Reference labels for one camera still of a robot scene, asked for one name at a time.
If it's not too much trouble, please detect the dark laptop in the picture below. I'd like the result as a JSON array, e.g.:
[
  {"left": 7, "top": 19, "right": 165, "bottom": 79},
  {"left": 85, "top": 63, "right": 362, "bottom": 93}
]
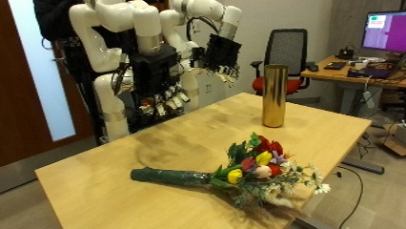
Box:
[{"left": 362, "top": 53, "right": 406, "bottom": 80}]

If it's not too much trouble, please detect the computer monitor purple screen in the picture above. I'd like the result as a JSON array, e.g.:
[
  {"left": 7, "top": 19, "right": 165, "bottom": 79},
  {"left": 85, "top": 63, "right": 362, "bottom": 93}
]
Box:
[{"left": 361, "top": 10, "right": 406, "bottom": 53}]

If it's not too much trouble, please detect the brown door frosted glass panel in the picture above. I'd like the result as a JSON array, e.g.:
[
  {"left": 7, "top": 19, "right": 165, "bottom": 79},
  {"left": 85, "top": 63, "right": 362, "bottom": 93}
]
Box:
[{"left": 0, "top": 0, "right": 96, "bottom": 168}]

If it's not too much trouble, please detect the gold cylindrical vase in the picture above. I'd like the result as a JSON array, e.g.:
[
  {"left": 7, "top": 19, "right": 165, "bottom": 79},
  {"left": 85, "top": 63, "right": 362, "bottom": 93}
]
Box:
[{"left": 261, "top": 64, "right": 289, "bottom": 129}]

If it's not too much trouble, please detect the black keyboard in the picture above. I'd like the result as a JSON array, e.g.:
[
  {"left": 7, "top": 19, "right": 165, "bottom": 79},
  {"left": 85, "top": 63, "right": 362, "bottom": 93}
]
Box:
[{"left": 324, "top": 61, "right": 348, "bottom": 71}]

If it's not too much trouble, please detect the cardboard box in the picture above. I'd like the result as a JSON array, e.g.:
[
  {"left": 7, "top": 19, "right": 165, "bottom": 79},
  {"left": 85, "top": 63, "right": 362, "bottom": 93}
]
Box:
[{"left": 378, "top": 119, "right": 406, "bottom": 156}]

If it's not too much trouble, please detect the colourful artificial flower bouquet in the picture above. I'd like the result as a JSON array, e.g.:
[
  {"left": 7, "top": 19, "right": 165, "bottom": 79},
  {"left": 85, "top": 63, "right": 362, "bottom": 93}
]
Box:
[{"left": 129, "top": 132, "right": 334, "bottom": 212}]

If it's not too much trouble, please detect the black floor cable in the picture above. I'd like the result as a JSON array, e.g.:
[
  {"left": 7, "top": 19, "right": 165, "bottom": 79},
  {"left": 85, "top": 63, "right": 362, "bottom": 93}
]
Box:
[{"left": 333, "top": 165, "right": 366, "bottom": 229}]

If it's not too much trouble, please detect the white power adapter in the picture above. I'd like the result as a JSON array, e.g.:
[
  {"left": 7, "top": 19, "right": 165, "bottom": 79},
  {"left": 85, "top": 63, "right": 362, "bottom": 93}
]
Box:
[{"left": 362, "top": 91, "right": 377, "bottom": 110}]

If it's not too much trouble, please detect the black mesh chair red seat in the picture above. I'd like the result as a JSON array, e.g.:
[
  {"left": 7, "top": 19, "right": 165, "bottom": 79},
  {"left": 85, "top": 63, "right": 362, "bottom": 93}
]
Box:
[{"left": 251, "top": 28, "right": 317, "bottom": 96}]

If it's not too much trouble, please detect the black left hand cable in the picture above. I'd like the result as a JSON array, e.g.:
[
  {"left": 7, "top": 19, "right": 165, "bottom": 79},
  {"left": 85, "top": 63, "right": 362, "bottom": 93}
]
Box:
[{"left": 185, "top": 15, "right": 221, "bottom": 42}]

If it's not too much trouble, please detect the grey table foot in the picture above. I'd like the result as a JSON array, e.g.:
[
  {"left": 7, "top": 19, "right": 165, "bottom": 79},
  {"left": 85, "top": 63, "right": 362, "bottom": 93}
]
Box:
[{"left": 340, "top": 157, "right": 386, "bottom": 176}]

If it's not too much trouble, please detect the black desk phone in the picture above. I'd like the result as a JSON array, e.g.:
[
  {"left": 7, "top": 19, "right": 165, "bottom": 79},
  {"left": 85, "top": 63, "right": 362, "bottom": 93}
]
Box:
[{"left": 337, "top": 46, "right": 357, "bottom": 61}]

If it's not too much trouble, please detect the wooden office desk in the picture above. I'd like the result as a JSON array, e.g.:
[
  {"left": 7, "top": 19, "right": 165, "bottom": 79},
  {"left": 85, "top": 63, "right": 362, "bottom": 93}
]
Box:
[{"left": 300, "top": 54, "right": 406, "bottom": 116}]

